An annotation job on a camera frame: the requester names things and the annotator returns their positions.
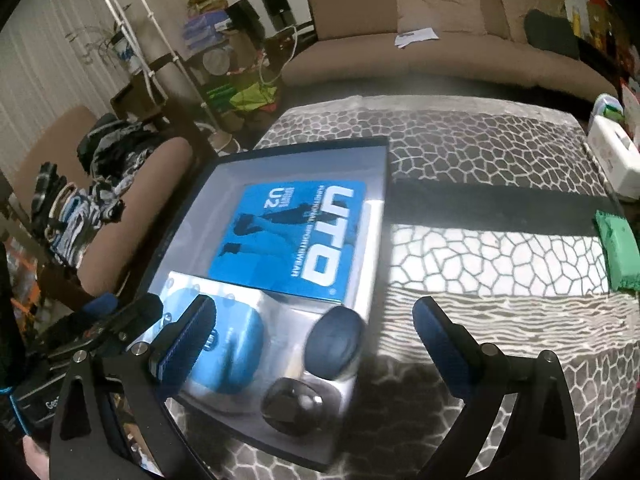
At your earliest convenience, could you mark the dark grey cushion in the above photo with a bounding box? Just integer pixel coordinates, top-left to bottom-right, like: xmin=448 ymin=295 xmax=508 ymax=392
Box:
xmin=524 ymin=9 xmax=582 ymax=57

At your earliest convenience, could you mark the green wet wipes pack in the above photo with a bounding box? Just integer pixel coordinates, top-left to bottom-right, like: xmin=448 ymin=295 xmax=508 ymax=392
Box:
xmin=593 ymin=209 xmax=640 ymax=292

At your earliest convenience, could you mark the pile of clothes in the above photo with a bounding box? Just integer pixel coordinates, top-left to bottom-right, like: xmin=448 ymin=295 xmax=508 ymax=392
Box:
xmin=29 ymin=114 xmax=167 ymax=267

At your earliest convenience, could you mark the dark blue lidded jar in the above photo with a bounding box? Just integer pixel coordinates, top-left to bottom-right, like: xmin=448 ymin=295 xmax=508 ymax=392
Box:
xmin=304 ymin=307 xmax=367 ymax=382

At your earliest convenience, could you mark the black storage box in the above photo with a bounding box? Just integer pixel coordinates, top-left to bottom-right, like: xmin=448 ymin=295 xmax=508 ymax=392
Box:
xmin=149 ymin=135 xmax=392 ymax=472

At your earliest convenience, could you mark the stack of blue boxes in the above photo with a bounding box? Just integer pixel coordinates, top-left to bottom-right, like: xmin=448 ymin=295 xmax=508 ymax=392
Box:
xmin=182 ymin=12 xmax=232 ymax=52

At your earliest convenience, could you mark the white standing rack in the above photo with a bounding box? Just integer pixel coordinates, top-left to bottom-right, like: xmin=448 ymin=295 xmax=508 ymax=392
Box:
xmin=84 ymin=0 xmax=182 ymax=107

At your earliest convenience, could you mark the brown armchair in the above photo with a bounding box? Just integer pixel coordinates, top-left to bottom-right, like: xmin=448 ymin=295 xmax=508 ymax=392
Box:
xmin=10 ymin=105 xmax=197 ymax=302

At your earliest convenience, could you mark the brown sofa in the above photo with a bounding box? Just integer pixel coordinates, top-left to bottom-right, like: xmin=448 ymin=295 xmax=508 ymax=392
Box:
xmin=281 ymin=0 xmax=622 ymax=97

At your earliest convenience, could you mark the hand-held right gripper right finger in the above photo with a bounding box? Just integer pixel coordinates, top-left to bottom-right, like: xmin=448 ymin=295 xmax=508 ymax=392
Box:
xmin=412 ymin=296 xmax=581 ymax=480

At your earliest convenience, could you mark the blue and white tissue pack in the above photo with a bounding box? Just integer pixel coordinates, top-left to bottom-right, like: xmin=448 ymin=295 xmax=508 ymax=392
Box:
xmin=164 ymin=270 xmax=272 ymax=397

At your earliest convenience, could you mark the person's left forearm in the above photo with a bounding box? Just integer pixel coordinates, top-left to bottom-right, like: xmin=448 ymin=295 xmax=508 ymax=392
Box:
xmin=21 ymin=436 xmax=52 ymax=480

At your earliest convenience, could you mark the clear bottle with grey cap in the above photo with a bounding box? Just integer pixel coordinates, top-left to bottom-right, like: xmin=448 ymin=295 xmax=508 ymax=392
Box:
xmin=261 ymin=379 xmax=329 ymax=435

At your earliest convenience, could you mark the round white desk fan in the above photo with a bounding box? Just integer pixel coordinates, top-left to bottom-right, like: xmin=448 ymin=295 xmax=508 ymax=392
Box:
xmin=202 ymin=47 xmax=232 ymax=79

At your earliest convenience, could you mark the tan throw cushion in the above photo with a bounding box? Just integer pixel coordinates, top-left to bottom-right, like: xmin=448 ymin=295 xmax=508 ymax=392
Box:
xmin=394 ymin=0 xmax=494 ymax=37

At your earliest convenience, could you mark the grey patterned tablecloth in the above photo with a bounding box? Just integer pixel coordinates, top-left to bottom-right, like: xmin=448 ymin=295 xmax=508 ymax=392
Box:
xmin=165 ymin=94 xmax=640 ymax=480

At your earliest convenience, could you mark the white paper sheet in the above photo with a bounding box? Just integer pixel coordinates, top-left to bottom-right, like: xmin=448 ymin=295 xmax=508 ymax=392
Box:
xmin=394 ymin=27 xmax=442 ymax=50

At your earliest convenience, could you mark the white tissue box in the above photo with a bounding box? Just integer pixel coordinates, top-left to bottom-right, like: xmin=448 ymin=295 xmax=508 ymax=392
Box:
xmin=586 ymin=114 xmax=640 ymax=197

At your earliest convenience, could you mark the blue printed box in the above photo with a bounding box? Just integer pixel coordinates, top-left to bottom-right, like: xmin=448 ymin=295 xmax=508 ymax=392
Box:
xmin=206 ymin=181 xmax=370 ymax=307

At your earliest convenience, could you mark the lime green bag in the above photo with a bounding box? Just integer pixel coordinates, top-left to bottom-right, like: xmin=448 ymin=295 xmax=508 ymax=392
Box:
xmin=229 ymin=82 xmax=278 ymax=115

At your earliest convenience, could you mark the black speaker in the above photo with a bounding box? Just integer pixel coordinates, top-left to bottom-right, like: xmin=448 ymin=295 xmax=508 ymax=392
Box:
xmin=259 ymin=0 xmax=297 ymax=29
xmin=225 ymin=0 xmax=267 ymax=42

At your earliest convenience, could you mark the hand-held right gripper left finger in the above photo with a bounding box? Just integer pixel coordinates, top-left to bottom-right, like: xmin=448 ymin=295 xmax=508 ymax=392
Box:
xmin=47 ymin=294 xmax=218 ymax=480

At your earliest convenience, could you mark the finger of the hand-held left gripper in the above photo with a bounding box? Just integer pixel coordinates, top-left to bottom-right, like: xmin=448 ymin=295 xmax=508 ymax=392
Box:
xmin=102 ymin=293 xmax=165 ymax=348
xmin=75 ymin=294 xmax=120 ymax=328

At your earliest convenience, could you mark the white and green container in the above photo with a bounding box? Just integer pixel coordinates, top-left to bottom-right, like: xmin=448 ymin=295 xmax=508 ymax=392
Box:
xmin=592 ymin=94 xmax=627 ymax=122

